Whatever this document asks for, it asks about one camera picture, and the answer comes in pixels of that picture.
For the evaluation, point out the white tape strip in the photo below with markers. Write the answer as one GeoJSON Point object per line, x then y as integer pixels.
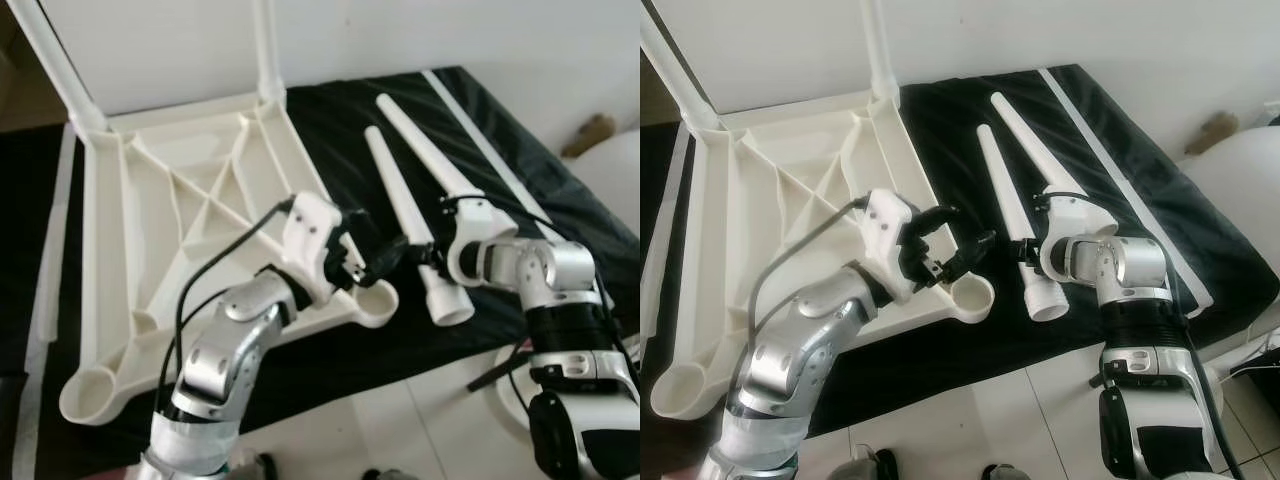
{"type": "Point", "coordinates": [485, 140]}
{"type": "Point", "coordinates": [1093, 140]}
{"type": "Point", "coordinates": [55, 250]}
{"type": "Point", "coordinates": [672, 230]}

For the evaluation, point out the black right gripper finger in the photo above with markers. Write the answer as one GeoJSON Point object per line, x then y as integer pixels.
{"type": "Point", "coordinates": [422, 256]}
{"type": "Point", "coordinates": [1026, 256]}

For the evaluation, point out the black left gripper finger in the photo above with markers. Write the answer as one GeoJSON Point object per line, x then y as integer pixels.
{"type": "Point", "coordinates": [358, 216]}
{"type": "Point", "coordinates": [930, 214]}
{"type": "Point", "coordinates": [968, 262]}
{"type": "Point", "coordinates": [385, 266]}

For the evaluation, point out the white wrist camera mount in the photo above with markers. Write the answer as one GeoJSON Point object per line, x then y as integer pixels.
{"type": "Point", "coordinates": [890, 235]}
{"type": "Point", "coordinates": [1075, 220]}
{"type": "Point", "coordinates": [310, 240]}
{"type": "Point", "coordinates": [480, 222]}

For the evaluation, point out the white standing fan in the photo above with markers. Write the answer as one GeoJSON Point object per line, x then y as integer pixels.
{"type": "Point", "coordinates": [615, 175]}
{"type": "Point", "coordinates": [1240, 180]}

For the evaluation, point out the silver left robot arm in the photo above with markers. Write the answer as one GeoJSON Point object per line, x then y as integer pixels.
{"type": "Point", "coordinates": [215, 360]}
{"type": "Point", "coordinates": [790, 360]}

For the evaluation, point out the grey right robot foot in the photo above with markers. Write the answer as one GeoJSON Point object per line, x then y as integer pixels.
{"type": "Point", "coordinates": [390, 474]}
{"type": "Point", "coordinates": [1005, 472]}

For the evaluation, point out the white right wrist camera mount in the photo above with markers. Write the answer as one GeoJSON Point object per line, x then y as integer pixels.
{"type": "Point", "coordinates": [1075, 220]}
{"type": "Point", "coordinates": [480, 222]}

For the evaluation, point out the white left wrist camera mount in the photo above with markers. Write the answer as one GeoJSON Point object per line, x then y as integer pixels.
{"type": "Point", "coordinates": [310, 240]}
{"type": "Point", "coordinates": [890, 235]}

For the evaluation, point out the black metal table leg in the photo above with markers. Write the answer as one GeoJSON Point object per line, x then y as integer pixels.
{"type": "Point", "coordinates": [495, 370]}

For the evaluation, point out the small brown lumpy object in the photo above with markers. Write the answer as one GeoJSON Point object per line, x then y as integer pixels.
{"type": "Point", "coordinates": [590, 135]}
{"type": "Point", "coordinates": [1212, 133]}

